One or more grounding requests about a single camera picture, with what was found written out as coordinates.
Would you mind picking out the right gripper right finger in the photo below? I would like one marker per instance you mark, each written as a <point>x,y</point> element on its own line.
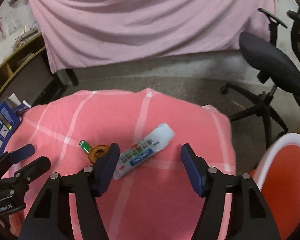
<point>250,216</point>

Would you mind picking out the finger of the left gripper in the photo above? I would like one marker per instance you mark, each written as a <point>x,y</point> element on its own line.
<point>27,174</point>
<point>18,155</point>

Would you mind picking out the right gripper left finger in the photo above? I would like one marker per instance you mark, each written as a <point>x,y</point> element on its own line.
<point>49,216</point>

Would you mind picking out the white medicine sachet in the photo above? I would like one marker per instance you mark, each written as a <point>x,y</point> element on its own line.
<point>148,146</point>

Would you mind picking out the red plastic trash bucket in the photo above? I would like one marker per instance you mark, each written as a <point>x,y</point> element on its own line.
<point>278,178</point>

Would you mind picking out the blue cardboard box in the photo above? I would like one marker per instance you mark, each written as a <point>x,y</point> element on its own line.
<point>11,112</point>

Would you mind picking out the pink checked tablecloth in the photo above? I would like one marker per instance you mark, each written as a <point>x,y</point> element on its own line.
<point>154,200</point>

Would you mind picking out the stack of books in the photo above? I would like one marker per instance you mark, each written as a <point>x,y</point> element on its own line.
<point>27,34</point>

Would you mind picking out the black office chair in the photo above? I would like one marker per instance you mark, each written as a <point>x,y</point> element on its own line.
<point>272,64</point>

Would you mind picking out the pink hanging sheet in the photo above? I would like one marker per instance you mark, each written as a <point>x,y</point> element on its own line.
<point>88,33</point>

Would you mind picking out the wooden wall shelf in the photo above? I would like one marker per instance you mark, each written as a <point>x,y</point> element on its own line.
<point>17,61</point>

